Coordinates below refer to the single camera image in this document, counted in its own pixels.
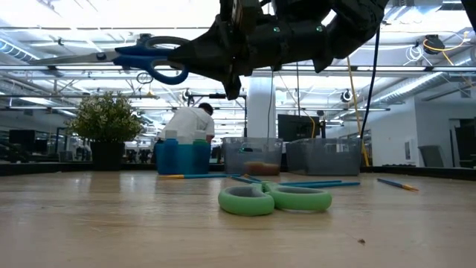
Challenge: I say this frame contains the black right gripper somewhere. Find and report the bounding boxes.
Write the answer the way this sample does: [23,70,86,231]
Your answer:
[167,0,300,101]

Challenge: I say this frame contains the blue scissors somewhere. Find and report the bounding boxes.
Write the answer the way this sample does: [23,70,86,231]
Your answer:
[29,36,190,86]

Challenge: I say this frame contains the green scissors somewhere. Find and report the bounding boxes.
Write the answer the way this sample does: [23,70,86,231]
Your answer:
[218,177,332,217]

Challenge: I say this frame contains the person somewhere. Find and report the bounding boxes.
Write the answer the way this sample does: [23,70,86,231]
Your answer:
[158,102,216,144]

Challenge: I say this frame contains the white building column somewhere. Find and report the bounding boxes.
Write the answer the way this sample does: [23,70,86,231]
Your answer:
[247,74,277,139]

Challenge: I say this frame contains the grey plastic bin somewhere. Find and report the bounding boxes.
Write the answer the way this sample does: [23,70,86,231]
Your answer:
[285,138,362,176]
[222,137,283,176]

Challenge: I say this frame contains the teal bottle holder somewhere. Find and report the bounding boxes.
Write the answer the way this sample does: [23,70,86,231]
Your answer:
[155,139,212,176]

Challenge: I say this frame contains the artificial green plant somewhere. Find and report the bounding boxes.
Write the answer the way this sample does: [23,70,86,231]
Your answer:
[66,92,144,143]

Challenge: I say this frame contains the black plant pot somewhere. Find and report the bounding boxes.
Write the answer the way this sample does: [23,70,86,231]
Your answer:
[90,141,126,172]

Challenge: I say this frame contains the black background monitor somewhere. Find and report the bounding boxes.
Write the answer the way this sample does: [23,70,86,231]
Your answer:
[7,129,37,154]

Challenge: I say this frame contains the grey chair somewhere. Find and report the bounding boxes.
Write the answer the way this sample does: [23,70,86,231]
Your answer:
[418,144,446,168]

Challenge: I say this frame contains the dark cabinet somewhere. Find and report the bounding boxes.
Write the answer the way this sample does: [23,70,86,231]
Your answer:
[448,118,476,168]

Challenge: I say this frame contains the black gantry frame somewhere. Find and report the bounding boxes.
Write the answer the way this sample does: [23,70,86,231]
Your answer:
[187,93,248,138]

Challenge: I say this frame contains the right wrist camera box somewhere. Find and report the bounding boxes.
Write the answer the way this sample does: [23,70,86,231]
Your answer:
[219,0,263,36]

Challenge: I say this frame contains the black hanging cable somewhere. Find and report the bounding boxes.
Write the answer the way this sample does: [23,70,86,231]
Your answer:
[295,63,301,117]

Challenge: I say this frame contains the yellow cable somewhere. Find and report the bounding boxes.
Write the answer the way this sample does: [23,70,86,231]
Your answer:
[347,57,370,168]

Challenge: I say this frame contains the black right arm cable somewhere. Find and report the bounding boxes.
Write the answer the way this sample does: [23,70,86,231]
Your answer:
[358,25,381,141]

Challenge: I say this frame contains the silver ventilation duct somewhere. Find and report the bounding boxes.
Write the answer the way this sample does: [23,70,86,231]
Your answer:
[371,70,476,107]

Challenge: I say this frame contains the black aluminium rig frame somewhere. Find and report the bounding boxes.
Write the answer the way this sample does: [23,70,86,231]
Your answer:
[0,162,476,182]

